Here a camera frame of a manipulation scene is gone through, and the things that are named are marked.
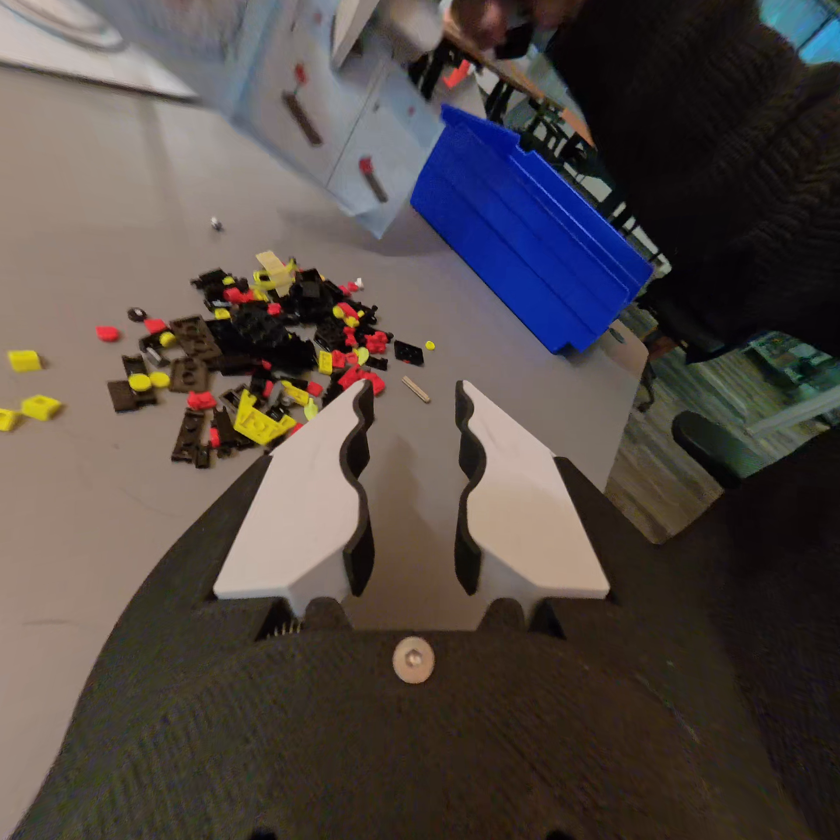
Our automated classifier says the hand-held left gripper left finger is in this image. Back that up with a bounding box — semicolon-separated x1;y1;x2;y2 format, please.
213;379;376;619

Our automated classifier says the person in black sweater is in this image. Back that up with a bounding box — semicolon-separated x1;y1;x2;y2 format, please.
545;0;840;365

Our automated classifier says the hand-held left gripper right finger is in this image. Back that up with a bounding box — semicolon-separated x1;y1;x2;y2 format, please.
454;379;613;622

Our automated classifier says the white flat panel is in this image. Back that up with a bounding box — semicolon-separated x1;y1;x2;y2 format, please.
0;0;198;102

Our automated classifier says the blue plastic bin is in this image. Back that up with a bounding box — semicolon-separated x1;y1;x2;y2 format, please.
410;104;656;355

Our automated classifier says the lego instruction booklet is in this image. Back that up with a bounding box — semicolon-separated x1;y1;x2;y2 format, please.
226;0;454;238

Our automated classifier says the pile of lego pieces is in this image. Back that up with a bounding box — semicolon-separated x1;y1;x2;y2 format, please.
107;249;437;470

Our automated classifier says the wooden desk with black frame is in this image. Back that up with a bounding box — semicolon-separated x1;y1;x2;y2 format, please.
443;26;598;148

